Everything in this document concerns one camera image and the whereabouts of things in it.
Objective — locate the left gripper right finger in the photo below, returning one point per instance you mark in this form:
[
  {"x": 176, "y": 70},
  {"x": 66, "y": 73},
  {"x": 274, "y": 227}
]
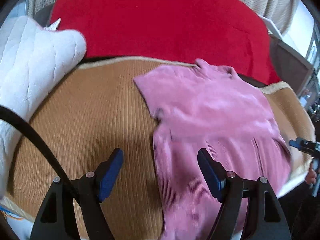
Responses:
[{"x": 264, "y": 216}]

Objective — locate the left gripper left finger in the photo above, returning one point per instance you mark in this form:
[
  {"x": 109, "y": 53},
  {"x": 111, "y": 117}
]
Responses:
[{"x": 56, "y": 216}]

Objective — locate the pink corduroy garment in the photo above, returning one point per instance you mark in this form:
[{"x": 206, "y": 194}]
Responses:
[{"x": 207, "y": 107}]

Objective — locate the right hand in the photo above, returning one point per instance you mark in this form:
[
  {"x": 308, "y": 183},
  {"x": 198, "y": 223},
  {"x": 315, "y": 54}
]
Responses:
[{"x": 311, "y": 176}]

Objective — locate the brown sofa armrest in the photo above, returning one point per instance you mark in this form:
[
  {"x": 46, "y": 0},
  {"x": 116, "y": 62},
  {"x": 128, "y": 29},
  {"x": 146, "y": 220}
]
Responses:
[{"x": 290, "y": 65}]

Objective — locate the woven bamboo mat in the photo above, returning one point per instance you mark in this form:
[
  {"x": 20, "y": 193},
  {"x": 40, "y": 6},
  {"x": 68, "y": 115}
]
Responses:
[{"x": 98, "y": 108}]

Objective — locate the white quilted cushion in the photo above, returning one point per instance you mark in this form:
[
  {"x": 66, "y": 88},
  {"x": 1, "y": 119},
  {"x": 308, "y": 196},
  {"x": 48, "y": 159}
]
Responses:
[{"x": 33, "y": 61}]

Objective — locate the red blanket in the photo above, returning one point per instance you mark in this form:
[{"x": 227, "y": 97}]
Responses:
[{"x": 221, "y": 32}]

